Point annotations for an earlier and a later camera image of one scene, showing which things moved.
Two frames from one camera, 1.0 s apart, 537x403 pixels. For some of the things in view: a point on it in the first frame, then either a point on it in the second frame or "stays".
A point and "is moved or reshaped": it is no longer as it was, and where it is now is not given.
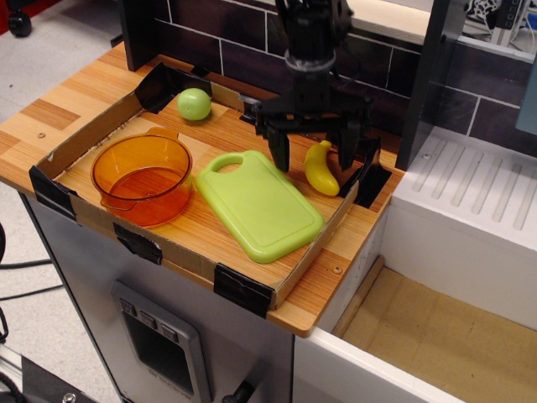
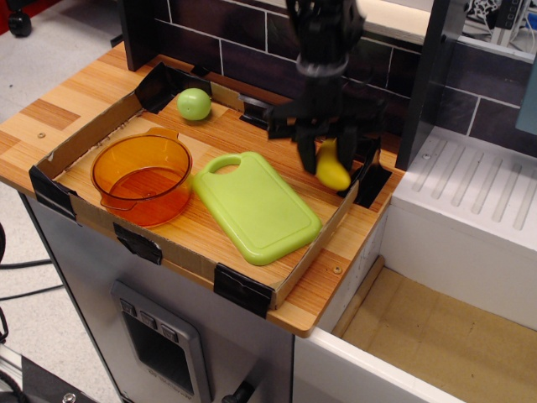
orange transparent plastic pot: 146,176 stays
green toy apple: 194,103 stays
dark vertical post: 443,21 stays
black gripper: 312,102 → 324,102
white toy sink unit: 440,306 stays
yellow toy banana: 318,169 is moved or reshaped
